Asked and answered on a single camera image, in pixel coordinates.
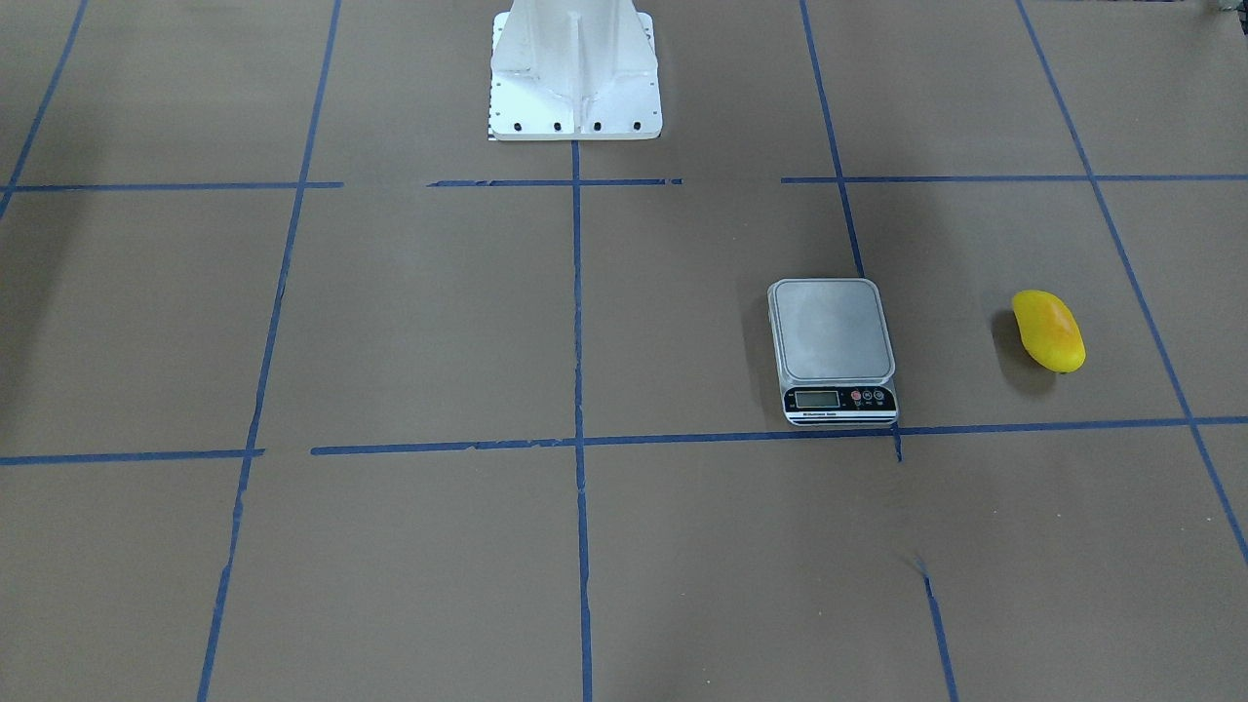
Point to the silver electronic kitchen scale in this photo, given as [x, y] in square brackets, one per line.
[833, 352]

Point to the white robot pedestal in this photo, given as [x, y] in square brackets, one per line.
[565, 70]

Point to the yellow mango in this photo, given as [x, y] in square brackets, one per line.
[1048, 331]

